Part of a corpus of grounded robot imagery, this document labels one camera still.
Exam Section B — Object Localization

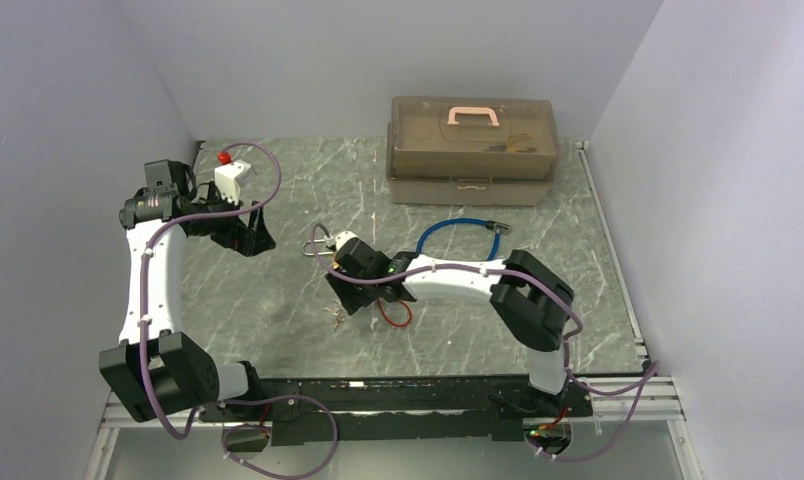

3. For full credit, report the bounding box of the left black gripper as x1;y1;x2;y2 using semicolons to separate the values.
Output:
188;182;275;256

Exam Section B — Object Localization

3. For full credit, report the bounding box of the red cable lock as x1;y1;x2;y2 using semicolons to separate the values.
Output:
375;298;414;328

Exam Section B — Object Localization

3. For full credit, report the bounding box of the brass padlock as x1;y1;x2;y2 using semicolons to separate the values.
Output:
301;239;339;270

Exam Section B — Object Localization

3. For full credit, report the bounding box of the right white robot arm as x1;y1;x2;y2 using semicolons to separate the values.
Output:
325;231;574;415

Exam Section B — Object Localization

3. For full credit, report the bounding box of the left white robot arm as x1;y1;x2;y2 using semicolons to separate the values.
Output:
99;153;276;422

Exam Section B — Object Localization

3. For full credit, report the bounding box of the bunch of silver keys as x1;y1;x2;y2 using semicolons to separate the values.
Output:
323;306;348;332

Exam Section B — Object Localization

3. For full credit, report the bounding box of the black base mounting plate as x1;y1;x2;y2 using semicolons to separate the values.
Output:
201;374;593;446

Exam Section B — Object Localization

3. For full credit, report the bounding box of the brown plastic toolbox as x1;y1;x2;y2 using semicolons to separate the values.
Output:
386;96;561;207

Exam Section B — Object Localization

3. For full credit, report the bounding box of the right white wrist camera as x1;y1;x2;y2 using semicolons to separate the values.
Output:
333;231;359;251

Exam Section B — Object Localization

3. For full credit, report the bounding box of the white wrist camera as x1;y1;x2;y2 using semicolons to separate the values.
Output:
214;151;256;206
333;231;359;251

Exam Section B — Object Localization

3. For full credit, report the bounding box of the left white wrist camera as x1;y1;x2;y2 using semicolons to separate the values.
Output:
214;151;256;206

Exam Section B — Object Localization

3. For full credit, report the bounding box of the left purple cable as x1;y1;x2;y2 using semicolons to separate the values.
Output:
138;140;340;480

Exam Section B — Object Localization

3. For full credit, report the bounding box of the blue cable lock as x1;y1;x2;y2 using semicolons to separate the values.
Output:
415;217;512;261

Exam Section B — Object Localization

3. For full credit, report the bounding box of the aluminium rail frame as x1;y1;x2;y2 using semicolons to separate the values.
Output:
84;377;704;479

